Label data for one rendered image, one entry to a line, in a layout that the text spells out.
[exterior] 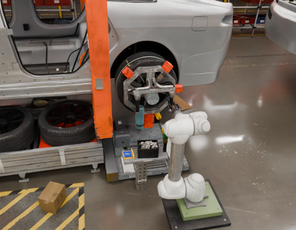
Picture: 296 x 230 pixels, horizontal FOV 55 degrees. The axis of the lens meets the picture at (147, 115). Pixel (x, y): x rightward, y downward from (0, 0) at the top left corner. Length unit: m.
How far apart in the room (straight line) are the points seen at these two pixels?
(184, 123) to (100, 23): 1.02
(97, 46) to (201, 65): 1.38
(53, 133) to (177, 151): 1.48
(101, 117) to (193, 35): 1.31
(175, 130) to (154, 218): 1.16
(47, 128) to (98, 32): 1.26
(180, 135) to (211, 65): 1.56
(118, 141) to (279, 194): 1.79
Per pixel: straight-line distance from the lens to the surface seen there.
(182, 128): 1.99
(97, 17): 2.36
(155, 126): 3.57
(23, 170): 3.27
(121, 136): 3.12
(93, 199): 3.05
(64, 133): 3.08
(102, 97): 2.64
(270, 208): 3.24
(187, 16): 3.09
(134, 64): 2.92
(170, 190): 2.35
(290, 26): 4.79
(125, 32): 2.97
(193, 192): 2.43
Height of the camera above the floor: 2.32
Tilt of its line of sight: 34 degrees down
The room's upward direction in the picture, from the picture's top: 2 degrees clockwise
